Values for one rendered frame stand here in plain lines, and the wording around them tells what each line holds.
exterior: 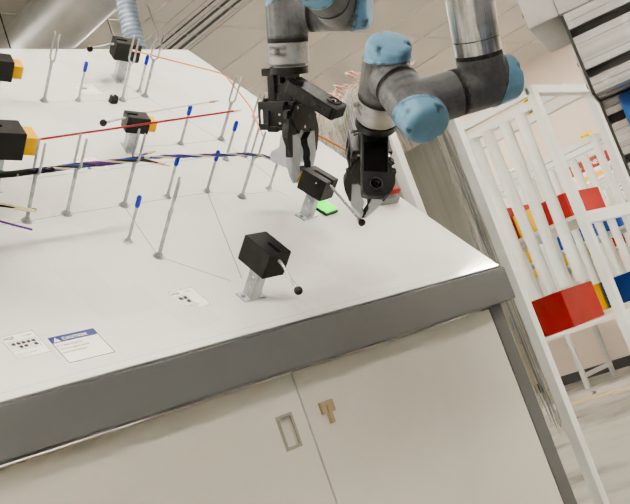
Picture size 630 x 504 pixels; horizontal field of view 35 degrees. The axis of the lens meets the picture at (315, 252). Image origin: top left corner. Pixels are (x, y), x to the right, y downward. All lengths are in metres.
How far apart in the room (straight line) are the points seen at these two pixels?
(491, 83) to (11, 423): 0.86
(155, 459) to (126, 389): 0.11
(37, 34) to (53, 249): 3.95
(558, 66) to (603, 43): 9.69
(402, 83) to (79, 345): 0.62
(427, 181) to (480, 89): 1.39
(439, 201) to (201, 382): 1.65
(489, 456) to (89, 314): 0.79
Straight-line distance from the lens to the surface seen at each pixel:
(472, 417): 1.85
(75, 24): 5.32
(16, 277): 1.49
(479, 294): 1.90
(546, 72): 10.82
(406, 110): 1.53
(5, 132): 1.64
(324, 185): 1.83
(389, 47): 1.60
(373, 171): 1.68
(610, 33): 1.07
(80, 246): 1.59
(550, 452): 2.01
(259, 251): 1.52
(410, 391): 1.74
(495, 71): 1.60
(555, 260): 4.50
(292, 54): 1.83
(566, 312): 4.83
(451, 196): 2.92
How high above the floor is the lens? 0.75
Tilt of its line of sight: 8 degrees up
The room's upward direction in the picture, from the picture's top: 20 degrees counter-clockwise
